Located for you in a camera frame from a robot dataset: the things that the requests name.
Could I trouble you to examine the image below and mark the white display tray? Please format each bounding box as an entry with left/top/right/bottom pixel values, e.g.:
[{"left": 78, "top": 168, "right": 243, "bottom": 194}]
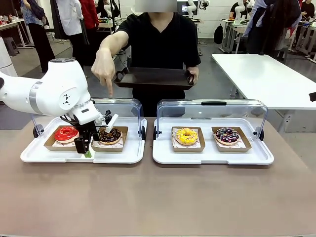
[
  {"left": 20, "top": 116, "right": 148, "bottom": 164},
  {"left": 152, "top": 117, "right": 275, "bottom": 165}
]

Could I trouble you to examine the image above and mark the dark chocolate sprinkle donut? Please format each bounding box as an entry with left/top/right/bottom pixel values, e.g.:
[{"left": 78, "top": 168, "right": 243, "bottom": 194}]
[{"left": 214, "top": 127, "right": 239, "bottom": 146}]

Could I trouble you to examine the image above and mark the bystander in white shirt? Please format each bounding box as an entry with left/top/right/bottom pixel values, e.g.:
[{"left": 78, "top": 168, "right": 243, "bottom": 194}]
[{"left": 50, "top": 0, "right": 85, "bottom": 68}]

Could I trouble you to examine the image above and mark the person's left hand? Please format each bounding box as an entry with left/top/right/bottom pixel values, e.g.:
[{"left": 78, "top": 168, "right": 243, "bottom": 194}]
[{"left": 186, "top": 66, "right": 200, "bottom": 86}]

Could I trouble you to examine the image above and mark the yellow sprinkle donut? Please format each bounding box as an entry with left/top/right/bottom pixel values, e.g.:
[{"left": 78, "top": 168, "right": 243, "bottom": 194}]
[{"left": 175, "top": 127, "right": 199, "bottom": 146}]

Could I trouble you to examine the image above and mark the person's right forearm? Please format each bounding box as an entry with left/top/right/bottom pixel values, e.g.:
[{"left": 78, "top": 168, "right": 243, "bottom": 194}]
[{"left": 98, "top": 31, "right": 129, "bottom": 54}]

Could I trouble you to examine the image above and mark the bystander in red top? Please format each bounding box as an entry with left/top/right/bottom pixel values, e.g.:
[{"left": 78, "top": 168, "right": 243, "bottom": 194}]
[{"left": 79, "top": 0, "right": 100, "bottom": 66}]

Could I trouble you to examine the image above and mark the person in black shirt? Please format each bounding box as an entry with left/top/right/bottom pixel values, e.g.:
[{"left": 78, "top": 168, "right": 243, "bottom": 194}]
[{"left": 116, "top": 0, "right": 201, "bottom": 117}]

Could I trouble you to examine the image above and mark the red glazed donut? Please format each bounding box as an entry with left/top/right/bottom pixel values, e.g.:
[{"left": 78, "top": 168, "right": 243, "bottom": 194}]
[{"left": 54, "top": 126, "right": 79, "bottom": 144}]

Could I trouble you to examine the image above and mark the grey stool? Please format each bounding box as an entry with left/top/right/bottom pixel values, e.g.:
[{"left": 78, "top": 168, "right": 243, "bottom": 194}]
[{"left": 2, "top": 37, "right": 20, "bottom": 57}]

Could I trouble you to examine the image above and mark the person's right hand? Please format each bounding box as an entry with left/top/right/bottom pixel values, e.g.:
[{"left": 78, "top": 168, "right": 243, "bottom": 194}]
[{"left": 91, "top": 48, "right": 117, "bottom": 97}]

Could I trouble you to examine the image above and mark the black backpack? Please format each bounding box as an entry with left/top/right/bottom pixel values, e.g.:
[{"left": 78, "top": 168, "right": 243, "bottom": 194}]
[{"left": 213, "top": 23, "right": 224, "bottom": 45}]

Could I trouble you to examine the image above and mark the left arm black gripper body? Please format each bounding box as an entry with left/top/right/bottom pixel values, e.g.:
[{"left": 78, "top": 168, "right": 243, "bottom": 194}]
[{"left": 78, "top": 120, "right": 98, "bottom": 142}]

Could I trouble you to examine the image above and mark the bystander in blue shirt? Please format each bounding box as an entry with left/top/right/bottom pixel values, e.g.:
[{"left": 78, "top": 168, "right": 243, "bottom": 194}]
[{"left": 20, "top": 0, "right": 56, "bottom": 73}]

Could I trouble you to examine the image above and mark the chocolate nut donut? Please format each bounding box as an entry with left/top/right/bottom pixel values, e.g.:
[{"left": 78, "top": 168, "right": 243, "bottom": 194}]
[{"left": 98, "top": 127, "right": 122, "bottom": 145}]

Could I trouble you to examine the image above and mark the large white table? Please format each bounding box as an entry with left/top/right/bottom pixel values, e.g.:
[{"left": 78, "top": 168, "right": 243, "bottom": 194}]
[{"left": 211, "top": 53, "right": 316, "bottom": 134}]

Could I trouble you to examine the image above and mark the dark brown serving tray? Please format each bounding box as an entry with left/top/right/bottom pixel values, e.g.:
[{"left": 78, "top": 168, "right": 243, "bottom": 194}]
[{"left": 113, "top": 67, "right": 196, "bottom": 91}]

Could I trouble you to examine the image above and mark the bystander in dark coat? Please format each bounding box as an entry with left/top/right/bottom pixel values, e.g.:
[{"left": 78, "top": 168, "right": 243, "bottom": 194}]
[{"left": 243, "top": 0, "right": 302, "bottom": 59}]

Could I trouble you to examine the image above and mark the brown cardboard donut box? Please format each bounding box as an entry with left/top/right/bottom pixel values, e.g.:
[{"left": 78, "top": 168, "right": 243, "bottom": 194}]
[
  {"left": 43, "top": 125, "right": 80, "bottom": 152},
  {"left": 211, "top": 126, "right": 252, "bottom": 153},
  {"left": 171, "top": 126, "right": 206, "bottom": 153},
  {"left": 90, "top": 126, "right": 129, "bottom": 153}
]

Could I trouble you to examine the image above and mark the white rounded bin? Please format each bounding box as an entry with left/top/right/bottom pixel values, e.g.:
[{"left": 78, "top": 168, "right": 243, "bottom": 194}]
[{"left": 0, "top": 37, "right": 18, "bottom": 78}]

